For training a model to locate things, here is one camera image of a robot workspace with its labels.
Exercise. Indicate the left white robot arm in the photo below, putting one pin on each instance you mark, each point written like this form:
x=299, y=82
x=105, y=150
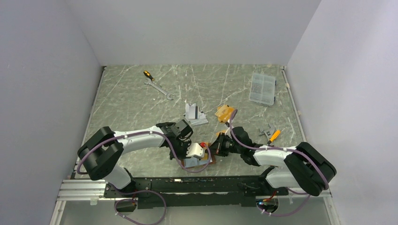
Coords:
x=100, y=154

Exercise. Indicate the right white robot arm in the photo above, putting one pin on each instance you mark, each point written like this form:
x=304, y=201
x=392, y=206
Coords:
x=300, y=166

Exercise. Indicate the aluminium frame rail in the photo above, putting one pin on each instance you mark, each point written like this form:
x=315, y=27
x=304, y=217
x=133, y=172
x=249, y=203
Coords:
x=93, y=191

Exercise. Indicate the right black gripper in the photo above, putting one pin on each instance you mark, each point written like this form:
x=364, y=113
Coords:
x=218, y=145

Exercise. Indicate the brown leather card holder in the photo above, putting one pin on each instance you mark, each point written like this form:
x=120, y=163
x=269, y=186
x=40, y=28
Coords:
x=194, y=162

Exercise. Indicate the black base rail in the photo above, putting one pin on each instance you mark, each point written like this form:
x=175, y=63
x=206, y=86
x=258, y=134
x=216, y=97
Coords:
x=196, y=191

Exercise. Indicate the silver open-end wrench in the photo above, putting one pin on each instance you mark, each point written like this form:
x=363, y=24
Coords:
x=167, y=94

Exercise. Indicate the clear plastic organizer box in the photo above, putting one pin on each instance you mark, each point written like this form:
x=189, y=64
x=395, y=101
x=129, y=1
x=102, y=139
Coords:
x=262, y=89

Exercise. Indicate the grey orange pliers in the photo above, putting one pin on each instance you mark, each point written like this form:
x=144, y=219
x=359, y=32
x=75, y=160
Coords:
x=270, y=132

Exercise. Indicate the orange black screwdriver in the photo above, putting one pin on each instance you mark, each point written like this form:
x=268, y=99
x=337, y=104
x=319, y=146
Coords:
x=148, y=75

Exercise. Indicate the gold card stack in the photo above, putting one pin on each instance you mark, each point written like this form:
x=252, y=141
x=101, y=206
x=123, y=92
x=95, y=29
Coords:
x=224, y=113

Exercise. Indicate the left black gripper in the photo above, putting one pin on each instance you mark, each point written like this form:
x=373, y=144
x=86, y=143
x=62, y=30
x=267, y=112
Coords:
x=180, y=157

